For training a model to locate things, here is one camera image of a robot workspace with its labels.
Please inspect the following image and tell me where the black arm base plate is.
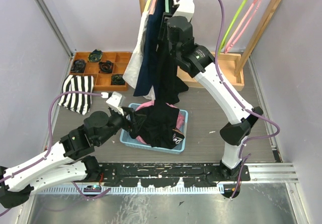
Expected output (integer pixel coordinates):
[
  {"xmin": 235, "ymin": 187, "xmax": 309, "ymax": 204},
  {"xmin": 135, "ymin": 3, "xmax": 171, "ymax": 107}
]
[{"xmin": 100, "ymin": 163, "xmax": 238, "ymax": 188}]

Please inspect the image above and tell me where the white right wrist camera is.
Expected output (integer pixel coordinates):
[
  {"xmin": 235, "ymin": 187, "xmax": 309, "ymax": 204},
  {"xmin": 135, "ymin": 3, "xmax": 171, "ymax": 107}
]
[{"xmin": 173, "ymin": 0, "xmax": 195, "ymax": 22}]

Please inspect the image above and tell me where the mint green hanger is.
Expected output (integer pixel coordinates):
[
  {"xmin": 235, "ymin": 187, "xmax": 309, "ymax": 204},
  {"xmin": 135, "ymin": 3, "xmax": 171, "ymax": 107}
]
[{"xmin": 165, "ymin": 0, "xmax": 170, "ymax": 14}]

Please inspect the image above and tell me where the navy blue t shirt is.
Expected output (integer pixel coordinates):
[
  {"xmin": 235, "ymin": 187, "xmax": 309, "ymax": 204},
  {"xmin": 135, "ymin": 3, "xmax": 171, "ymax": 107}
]
[{"xmin": 133, "ymin": 0, "xmax": 165, "ymax": 97}]

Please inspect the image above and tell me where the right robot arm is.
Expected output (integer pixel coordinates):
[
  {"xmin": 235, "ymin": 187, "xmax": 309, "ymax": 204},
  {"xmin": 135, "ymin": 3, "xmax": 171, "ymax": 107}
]
[{"xmin": 162, "ymin": 16, "xmax": 263, "ymax": 181}]

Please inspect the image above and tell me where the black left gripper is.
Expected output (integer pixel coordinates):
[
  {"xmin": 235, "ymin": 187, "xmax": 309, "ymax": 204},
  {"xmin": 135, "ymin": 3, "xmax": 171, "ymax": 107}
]
[{"xmin": 97, "ymin": 107, "xmax": 147, "ymax": 146}]

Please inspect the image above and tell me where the white t shirt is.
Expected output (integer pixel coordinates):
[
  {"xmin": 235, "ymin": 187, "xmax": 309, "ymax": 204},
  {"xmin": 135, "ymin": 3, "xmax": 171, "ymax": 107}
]
[{"xmin": 123, "ymin": 11, "xmax": 155, "ymax": 100}]

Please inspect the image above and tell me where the light blue plastic basket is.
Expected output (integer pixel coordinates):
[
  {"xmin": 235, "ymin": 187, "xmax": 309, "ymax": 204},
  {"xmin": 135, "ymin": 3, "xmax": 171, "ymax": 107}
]
[{"xmin": 120, "ymin": 109, "xmax": 189, "ymax": 155}]

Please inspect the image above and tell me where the pink plastic hanger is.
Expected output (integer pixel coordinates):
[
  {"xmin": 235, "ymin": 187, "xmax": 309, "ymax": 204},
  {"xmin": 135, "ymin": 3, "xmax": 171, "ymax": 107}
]
[{"xmin": 223, "ymin": 0, "xmax": 262, "ymax": 53}]

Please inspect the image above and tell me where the black white striped cloth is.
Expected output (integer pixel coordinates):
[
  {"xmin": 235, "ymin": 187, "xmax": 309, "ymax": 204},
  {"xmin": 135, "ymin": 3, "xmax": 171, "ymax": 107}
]
[{"xmin": 58, "ymin": 74, "xmax": 94, "ymax": 115}]

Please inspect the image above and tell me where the wooden clothes rack frame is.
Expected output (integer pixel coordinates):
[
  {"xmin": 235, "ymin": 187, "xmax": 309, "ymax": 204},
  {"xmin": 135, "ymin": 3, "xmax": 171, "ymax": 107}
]
[{"xmin": 139, "ymin": 0, "xmax": 282, "ymax": 91}]

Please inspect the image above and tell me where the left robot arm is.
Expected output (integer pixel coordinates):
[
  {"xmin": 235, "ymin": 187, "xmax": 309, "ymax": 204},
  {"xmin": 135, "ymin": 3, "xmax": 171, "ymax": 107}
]
[{"xmin": 1, "ymin": 107, "xmax": 146, "ymax": 209}]

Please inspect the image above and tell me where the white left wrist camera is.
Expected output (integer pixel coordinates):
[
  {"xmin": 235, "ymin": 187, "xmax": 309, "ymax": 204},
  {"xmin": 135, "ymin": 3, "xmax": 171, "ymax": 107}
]
[{"xmin": 101, "ymin": 92, "xmax": 125, "ymax": 116}]

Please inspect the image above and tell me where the pink t shirt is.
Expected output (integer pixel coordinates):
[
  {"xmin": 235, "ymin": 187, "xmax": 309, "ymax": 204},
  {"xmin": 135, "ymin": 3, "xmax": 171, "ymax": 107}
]
[{"xmin": 133, "ymin": 102, "xmax": 187, "ymax": 145}]

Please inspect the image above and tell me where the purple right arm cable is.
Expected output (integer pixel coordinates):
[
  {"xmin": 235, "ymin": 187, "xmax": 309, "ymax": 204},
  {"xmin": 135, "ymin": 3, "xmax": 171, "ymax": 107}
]
[{"xmin": 177, "ymin": 0, "xmax": 281, "ymax": 201}]

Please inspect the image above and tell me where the white slotted cable duct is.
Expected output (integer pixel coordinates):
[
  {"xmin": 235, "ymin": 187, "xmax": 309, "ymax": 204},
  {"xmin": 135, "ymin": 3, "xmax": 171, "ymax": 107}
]
[{"xmin": 38, "ymin": 181, "xmax": 224, "ymax": 195}]

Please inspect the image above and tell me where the dark rolled item in tray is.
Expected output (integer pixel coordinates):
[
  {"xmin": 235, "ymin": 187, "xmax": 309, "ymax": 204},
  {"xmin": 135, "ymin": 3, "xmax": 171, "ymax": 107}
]
[
  {"xmin": 99, "ymin": 60, "xmax": 114, "ymax": 73},
  {"xmin": 111, "ymin": 74, "xmax": 125, "ymax": 86},
  {"xmin": 70, "ymin": 59, "xmax": 86, "ymax": 73},
  {"xmin": 88, "ymin": 49, "xmax": 103, "ymax": 62}
]

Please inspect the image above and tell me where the yellow hanger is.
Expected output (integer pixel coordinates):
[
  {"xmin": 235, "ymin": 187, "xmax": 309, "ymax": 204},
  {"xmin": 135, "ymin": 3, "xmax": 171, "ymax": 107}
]
[{"xmin": 143, "ymin": 0, "xmax": 152, "ymax": 12}]

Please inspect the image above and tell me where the black printed t shirt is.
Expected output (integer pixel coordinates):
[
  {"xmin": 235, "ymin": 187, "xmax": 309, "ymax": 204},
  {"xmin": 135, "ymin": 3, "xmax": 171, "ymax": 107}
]
[{"xmin": 128, "ymin": 100, "xmax": 186, "ymax": 150}]

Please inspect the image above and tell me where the brown wooden compartment tray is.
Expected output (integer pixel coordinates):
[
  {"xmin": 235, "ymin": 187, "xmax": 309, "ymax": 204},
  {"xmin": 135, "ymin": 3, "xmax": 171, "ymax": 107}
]
[{"xmin": 69, "ymin": 51, "xmax": 133, "ymax": 92}]

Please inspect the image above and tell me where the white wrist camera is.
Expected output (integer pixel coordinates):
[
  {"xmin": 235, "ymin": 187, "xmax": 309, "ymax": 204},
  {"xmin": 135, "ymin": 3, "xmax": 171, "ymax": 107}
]
[
  {"xmin": 173, "ymin": 0, "xmax": 195, "ymax": 22},
  {"xmin": 101, "ymin": 92, "xmax": 125, "ymax": 116}
]

